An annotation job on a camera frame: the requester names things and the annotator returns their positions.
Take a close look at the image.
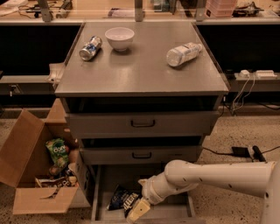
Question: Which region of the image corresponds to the pink storage box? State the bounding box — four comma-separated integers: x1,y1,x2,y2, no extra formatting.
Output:
205,0,237,18

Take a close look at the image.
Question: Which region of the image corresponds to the black cable on floor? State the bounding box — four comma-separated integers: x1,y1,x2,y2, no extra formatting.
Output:
202,144,280,157

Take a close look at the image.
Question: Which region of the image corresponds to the blue chip bag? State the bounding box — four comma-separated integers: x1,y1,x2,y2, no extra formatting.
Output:
107,185,141,218

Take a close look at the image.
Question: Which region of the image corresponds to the clear plastic water bottle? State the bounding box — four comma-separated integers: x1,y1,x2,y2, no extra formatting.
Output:
166,43,202,67

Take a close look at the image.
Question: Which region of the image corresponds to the green snack bag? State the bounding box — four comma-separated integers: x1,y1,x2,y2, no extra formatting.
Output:
45,138,69,168

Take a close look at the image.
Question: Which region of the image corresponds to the black floor bar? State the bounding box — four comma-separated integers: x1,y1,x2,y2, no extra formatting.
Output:
252,145,266,162

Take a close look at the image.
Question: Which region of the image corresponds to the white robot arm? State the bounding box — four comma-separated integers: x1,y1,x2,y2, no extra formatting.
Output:
126,160,280,224

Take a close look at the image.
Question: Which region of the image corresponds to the grey middle drawer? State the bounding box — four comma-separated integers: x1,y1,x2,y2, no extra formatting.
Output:
80,145,202,165

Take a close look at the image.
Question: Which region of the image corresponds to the white power strip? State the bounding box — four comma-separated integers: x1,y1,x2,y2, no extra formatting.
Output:
239,68,278,80

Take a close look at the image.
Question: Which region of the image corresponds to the grey top drawer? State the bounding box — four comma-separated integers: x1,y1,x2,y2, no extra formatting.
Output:
66,111,219,139

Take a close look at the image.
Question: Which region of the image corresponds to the grey drawer cabinet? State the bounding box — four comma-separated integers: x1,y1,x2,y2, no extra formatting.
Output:
54,20,229,224

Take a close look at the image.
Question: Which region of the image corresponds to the grey open bottom drawer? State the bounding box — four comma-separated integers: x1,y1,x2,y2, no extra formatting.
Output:
91,164,206,224

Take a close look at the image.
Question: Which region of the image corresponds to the silver blue soda can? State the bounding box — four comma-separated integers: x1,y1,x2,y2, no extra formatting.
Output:
79,36,102,61

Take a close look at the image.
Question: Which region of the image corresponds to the white ceramic bowl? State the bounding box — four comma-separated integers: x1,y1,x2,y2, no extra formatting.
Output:
105,27,135,52

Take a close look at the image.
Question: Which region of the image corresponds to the black power adapter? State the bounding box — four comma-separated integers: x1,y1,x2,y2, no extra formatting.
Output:
232,146,250,158

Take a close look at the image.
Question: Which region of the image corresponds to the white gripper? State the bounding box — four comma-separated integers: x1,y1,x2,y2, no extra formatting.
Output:
126,174,164,224

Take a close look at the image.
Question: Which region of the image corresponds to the brown candy wrapper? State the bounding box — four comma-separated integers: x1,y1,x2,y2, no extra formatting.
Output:
35,177,72,188

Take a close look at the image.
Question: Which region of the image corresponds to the open cardboard box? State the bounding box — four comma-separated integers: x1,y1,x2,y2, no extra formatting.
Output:
0,99,94,214

